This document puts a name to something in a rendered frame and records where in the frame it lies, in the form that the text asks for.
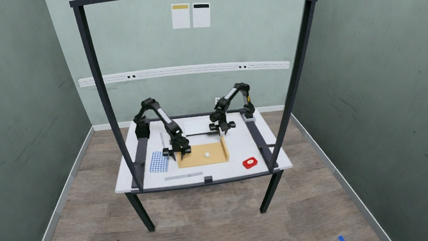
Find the blue and white checkered box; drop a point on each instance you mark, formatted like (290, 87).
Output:
(159, 163)

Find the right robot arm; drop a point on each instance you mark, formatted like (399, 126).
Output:
(224, 103)

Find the tan wooden tray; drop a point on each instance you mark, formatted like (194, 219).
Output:
(218, 154)

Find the dark grey metal frame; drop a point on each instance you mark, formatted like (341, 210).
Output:
(78, 7)

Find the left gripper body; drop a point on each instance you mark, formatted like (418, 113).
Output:
(176, 148)

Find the white low shelf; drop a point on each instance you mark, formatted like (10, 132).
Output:
(197, 126)

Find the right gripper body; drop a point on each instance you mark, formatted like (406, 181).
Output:
(213, 127)

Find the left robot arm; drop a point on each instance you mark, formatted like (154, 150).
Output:
(170, 126)

